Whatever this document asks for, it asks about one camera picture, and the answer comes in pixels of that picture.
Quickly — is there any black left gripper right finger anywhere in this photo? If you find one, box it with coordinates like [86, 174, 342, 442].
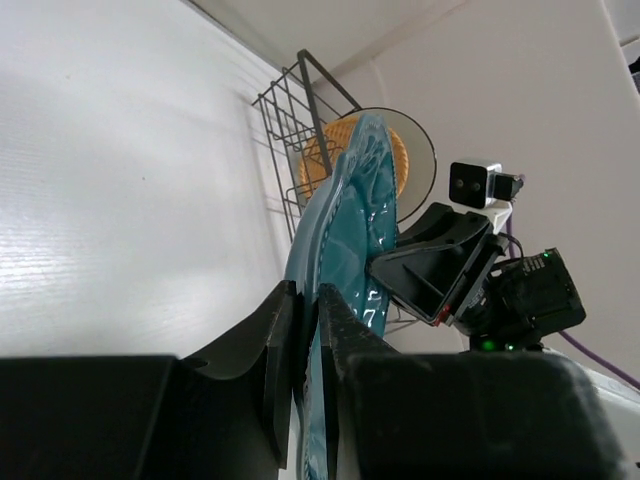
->
[317, 284, 630, 479]

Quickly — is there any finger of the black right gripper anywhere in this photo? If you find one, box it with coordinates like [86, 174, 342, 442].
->
[368, 239, 503, 326]
[397, 202, 493, 248]

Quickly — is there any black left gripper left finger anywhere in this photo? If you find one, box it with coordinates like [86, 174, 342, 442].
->
[1, 281, 298, 479]

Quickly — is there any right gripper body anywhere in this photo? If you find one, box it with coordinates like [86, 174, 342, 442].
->
[453, 248, 586, 350]

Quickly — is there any cream plate with tree branches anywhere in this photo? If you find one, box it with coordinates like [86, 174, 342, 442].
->
[356, 107, 437, 223]

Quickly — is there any teal scalloped plate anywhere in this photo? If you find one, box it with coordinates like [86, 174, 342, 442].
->
[285, 113, 397, 479]

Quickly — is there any orange woven plate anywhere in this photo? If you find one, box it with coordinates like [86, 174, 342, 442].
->
[298, 116, 409, 198]

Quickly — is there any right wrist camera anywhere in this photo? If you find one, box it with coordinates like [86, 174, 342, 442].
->
[448, 159, 525, 234]

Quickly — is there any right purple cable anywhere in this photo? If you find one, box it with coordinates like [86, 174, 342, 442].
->
[504, 227, 640, 389]

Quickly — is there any black wire dish rack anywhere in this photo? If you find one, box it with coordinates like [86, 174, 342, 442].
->
[252, 49, 362, 238]

